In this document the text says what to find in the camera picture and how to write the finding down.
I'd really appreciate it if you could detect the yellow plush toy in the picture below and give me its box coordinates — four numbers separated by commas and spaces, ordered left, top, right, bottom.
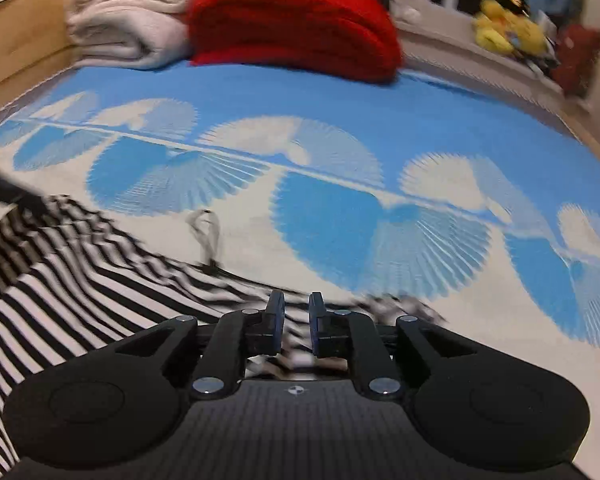
472, 0, 551, 57

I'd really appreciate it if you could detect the beige folded blanket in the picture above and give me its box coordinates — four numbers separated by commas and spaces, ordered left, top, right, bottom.
65, 0, 208, 71

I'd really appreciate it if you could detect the red knitted blanket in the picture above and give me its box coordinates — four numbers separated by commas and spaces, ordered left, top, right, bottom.
186, 0, 405, 85

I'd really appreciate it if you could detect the black white striped hooded shirt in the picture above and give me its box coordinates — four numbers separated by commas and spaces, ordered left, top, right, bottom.
0, 194, 448, 480

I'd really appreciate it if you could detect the dark red bag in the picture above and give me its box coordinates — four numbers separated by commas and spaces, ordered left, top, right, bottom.
550, 22, 600, 100

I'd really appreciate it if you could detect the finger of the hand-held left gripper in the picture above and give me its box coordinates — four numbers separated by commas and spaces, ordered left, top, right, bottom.
0, 159, 47, 215

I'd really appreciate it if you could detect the wooden bed frame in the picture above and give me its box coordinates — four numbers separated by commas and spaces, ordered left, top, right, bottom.
395, 7, 600, 181

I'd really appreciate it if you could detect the blue white printed blanket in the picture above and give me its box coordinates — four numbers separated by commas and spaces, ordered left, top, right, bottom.
0, 62, 600, 361

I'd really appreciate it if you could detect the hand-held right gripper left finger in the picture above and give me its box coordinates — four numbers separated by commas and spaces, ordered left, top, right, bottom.
114, 289, 286, 402

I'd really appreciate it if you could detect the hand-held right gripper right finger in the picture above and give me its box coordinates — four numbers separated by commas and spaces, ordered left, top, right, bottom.
307, 291, 482, 402

